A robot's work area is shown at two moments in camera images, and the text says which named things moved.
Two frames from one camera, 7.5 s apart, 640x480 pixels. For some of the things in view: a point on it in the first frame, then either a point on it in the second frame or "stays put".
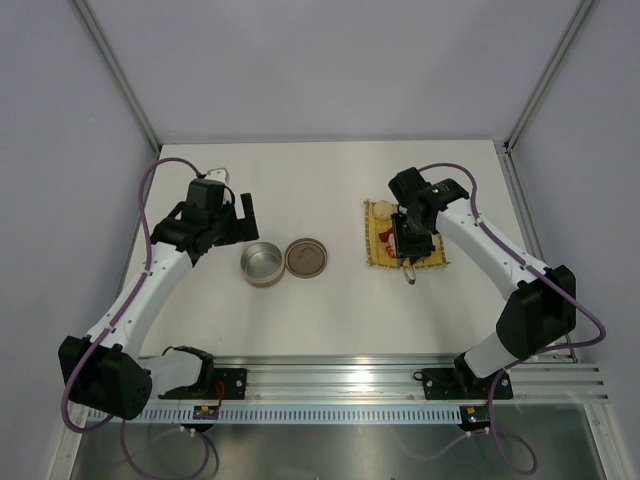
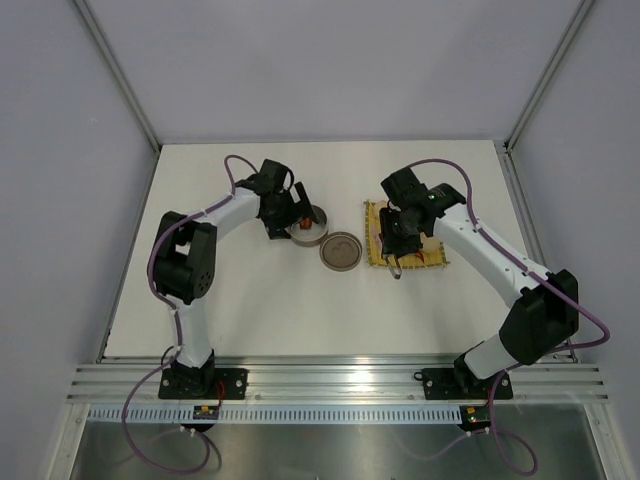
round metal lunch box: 262,264 -> 313,235
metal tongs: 409,271 -> 397,270
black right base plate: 448,384 stays put
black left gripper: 243,230 -> 276,228
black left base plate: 219,384 stays put
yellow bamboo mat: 377,253 stays put
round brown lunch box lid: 305,258 -> 340,251
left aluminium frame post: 117,71 stays put
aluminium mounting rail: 399,378 stays put
